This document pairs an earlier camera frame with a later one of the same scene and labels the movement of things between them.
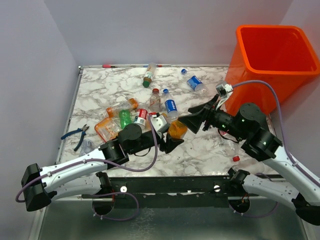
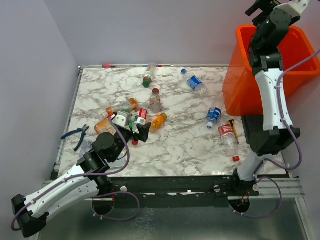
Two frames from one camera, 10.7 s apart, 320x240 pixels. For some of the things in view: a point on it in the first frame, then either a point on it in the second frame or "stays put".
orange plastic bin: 282,55 stays put
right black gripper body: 221,120 to 266,6
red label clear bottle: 141,119 stays put
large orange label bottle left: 108,128 stays put
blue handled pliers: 83,130 stays put
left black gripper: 170,143 to 143,132
